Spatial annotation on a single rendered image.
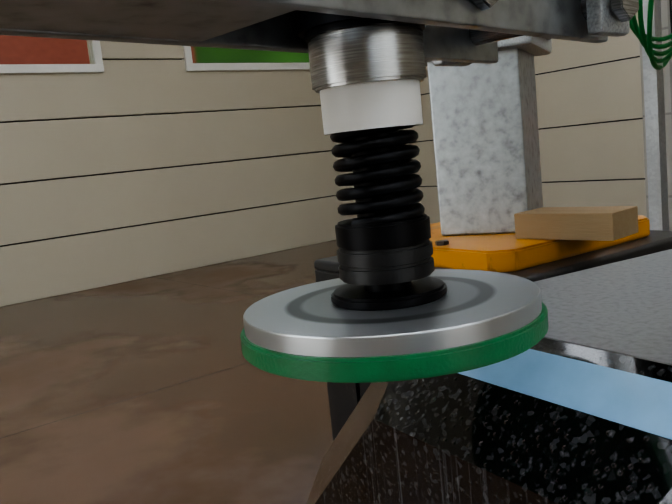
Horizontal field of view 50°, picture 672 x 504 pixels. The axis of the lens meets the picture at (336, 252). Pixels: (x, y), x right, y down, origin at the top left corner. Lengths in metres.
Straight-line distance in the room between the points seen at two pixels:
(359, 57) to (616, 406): 0.29
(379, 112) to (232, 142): 6.87
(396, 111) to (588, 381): 0.24
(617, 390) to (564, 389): 0.04
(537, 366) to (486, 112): 0.99
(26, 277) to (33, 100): 1.48
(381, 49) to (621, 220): 0.95
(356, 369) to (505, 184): 1.13
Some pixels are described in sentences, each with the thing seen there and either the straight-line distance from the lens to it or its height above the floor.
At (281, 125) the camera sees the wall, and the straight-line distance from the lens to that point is 7.68.
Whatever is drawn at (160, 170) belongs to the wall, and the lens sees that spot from 6.96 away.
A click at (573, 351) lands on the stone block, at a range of 0.59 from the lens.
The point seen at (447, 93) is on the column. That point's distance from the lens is 1.55.
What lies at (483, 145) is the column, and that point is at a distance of 1.53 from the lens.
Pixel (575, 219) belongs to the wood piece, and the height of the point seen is 0.82.
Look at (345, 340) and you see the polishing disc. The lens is 0.43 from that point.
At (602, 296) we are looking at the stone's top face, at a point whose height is 0.82.
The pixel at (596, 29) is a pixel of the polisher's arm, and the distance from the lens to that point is 0.62.
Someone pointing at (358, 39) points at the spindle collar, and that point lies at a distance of 0.48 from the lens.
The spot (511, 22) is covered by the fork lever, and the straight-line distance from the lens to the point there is 0.55.
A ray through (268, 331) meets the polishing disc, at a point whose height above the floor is 0.88.
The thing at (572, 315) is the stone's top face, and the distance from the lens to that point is 0.67.
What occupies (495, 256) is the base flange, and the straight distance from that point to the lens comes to 1.32.
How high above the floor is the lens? 0.99
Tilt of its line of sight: 8 degrees down
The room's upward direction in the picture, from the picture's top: 6 degrees counter-clockwise
